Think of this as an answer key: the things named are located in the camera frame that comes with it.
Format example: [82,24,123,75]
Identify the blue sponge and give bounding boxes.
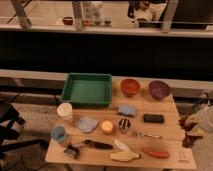
[118,105,136,117]

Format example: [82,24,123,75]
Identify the crumpled blue grey cloth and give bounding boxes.
[75,117,99,133]

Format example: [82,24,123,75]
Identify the metal spoon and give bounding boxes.
[135,132,162,139]

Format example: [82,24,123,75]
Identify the background person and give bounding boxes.
[127,0,167,21]

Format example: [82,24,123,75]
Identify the black handled brush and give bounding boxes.
[82,139,113,150]

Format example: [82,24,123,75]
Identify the background red bowl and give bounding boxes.
[62,16,73,25]

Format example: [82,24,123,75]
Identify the black binder clip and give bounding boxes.
[64,145,79,159]

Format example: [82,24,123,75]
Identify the orange round fruit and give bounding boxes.
[101,120,114,134]

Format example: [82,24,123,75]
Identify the white paper cup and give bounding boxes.
[57,103,73,122]

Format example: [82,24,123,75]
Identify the small metal cup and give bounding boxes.
[119,118,131,133]

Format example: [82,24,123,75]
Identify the black chair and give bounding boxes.
[0,93,49,160]

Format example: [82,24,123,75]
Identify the green plastic tray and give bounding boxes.
[61,73,112,107]

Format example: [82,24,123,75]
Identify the orange carrot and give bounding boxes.
[141,147,170,159]

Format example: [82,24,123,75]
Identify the white spatula piece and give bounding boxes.
[114,139,130,151]

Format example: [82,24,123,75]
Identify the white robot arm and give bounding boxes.
[185,105,213,137]

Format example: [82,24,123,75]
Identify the black rectangular block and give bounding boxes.
[143,114,164,123]

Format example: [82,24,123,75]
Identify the purple bowl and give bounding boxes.
[149,80,171,100]

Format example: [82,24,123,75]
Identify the dark red grape bunch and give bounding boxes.
[179,115,203,148]

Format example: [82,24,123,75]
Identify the blue plastic cup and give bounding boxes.
[50,126,66,143]

